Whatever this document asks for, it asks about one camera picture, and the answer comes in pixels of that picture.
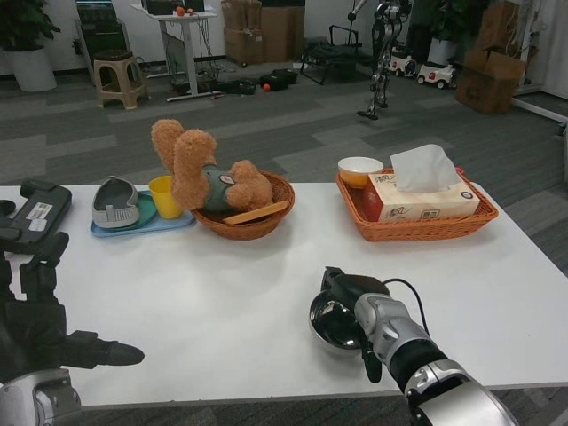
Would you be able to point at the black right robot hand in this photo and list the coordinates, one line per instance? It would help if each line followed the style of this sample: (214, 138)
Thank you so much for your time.
(359, 286)

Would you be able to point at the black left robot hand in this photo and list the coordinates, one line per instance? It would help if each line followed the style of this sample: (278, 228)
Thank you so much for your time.
(31, 328)

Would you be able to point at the shiny metal bowl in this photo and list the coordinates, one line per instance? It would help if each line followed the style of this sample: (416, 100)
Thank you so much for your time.
(330, 319)

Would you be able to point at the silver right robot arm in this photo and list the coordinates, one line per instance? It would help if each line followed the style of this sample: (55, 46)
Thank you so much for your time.
(444, 381)

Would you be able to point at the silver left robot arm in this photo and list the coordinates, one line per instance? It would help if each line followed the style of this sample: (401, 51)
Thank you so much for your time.
(26, 399)

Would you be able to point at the white ceramic bowl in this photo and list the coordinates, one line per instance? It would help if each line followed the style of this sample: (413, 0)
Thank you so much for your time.
(355, 166)

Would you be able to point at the rectangular orange wicker basket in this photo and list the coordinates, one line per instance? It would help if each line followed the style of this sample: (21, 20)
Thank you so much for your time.
(421, 231)

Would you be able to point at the orange tissue box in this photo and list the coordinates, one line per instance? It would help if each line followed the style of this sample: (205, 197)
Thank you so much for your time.
(426, 205)

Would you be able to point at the black device with label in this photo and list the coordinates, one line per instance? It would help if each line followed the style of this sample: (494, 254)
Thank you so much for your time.
(44, 213)

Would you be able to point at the round brown wicker basket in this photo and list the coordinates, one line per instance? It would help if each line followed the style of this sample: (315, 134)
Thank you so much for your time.
(248, 230)

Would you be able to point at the orange wooden spatula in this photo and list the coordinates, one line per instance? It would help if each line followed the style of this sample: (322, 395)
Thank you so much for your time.
(257, 213)

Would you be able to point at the white tissue sheet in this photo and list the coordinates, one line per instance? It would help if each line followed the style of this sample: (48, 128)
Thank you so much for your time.
(421, 168)

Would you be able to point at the gray slip-on shoe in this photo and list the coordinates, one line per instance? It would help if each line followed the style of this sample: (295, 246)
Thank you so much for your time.
(115, 199)

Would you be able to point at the green plastic plate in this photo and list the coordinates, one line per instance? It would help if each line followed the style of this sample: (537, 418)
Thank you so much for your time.
(146, 208)

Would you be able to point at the light blue plastic tray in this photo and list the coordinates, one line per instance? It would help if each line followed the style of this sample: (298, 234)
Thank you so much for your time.
(168, 225)

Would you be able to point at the yellow plastic cup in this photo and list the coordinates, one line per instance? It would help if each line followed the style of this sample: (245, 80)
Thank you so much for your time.
(164, 199)

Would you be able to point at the brown teddy bear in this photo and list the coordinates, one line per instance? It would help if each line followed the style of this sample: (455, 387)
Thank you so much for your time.
(191, 168)

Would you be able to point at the black case on floor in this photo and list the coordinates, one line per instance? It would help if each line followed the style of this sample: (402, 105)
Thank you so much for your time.
(279, 80)

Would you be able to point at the white toy car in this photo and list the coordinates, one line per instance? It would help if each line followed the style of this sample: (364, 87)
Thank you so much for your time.
(437, 77)
(404, 64)

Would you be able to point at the black folding cot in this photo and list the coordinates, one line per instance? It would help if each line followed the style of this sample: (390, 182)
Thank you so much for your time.
(333, 57)

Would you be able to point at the flat black bag on floor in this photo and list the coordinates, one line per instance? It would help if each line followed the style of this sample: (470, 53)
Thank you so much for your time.
(237, 86)

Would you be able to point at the silver black humanoid robot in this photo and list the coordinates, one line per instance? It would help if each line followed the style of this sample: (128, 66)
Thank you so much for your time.
(384, 53)

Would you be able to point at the cardboard box on floor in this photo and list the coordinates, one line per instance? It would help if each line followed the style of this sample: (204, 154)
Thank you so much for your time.
(488, 89)

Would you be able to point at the short white plant pot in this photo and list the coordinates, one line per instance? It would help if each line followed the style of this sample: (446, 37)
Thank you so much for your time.
(444, 53)

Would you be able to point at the white table base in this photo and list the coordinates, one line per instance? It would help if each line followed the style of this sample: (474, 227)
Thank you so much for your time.
(541, 111)

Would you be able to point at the tall white plant pot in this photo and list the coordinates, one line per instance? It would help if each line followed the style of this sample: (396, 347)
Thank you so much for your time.
(33, 71)

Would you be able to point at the beige plastic stool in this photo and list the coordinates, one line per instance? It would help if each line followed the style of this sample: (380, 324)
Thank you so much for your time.
(120, 84)

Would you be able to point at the large closed cardboard box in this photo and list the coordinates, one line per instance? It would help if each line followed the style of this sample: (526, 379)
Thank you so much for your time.
(284, 31)

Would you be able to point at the leafy plant beside cabinet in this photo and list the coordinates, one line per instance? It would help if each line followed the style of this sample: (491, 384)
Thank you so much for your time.
(457, 18)

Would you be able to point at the white standing desk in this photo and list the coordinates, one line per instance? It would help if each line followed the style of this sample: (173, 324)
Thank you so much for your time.
(188, 49)

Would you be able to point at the stacked cardboard box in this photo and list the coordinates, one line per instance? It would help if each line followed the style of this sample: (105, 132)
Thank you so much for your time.
(497, 26)

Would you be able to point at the desktop computer tower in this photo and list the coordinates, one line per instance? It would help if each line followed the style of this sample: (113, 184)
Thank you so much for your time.
(174, 57)

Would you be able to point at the dark green equipment rack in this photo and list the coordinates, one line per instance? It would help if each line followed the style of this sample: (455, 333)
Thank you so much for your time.
(104, 40)

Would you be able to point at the large leafy potted plant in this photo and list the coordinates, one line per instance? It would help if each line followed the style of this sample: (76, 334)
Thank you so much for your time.
(22, 22)

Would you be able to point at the small black box on desk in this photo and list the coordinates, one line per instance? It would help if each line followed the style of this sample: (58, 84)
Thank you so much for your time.
(195, 4)

